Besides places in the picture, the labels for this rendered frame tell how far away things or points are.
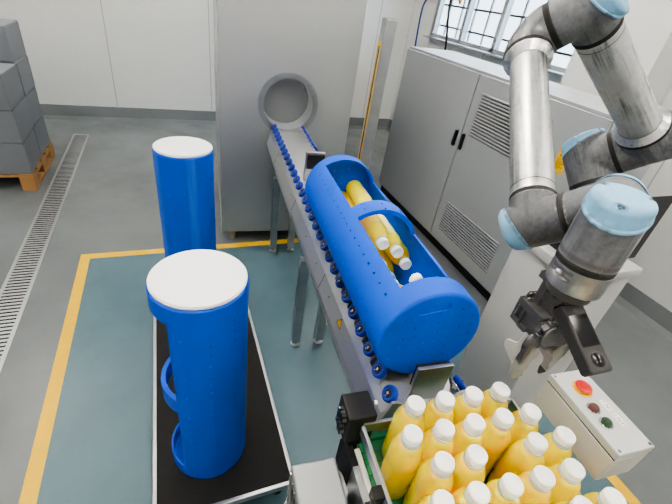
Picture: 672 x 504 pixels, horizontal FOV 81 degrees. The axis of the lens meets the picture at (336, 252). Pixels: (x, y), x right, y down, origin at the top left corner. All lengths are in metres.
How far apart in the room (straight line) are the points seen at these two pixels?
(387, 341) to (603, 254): 0.51
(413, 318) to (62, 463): 1.66
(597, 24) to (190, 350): 1.31
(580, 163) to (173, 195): 1.75
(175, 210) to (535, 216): 1.73
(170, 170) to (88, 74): 3.99
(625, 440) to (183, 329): 1.06
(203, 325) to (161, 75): 4.96
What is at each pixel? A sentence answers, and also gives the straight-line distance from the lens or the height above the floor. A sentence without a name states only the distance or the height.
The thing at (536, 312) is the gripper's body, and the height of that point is 1.36.
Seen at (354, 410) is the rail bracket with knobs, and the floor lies 1.00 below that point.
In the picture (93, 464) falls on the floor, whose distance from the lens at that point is 2.13.
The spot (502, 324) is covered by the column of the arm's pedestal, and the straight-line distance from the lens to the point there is 1.85.
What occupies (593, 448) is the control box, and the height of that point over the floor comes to 1.06.
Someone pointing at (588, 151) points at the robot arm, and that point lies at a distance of 1.65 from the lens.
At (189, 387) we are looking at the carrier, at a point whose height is 0.71.
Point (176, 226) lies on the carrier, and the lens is 2.20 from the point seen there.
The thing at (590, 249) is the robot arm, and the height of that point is 1.52.
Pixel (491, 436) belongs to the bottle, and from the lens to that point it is 0.97.
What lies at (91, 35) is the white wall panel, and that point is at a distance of 5.87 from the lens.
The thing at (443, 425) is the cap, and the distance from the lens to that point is 0.88.
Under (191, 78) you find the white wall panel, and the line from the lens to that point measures 5.90.
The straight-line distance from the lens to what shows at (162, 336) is 2.30.
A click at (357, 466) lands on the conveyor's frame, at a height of 0.90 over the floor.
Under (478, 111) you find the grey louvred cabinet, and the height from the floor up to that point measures 1.20.
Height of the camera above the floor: 1.78
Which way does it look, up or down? 33 degrees down
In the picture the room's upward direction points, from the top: 10 degrees clockwise
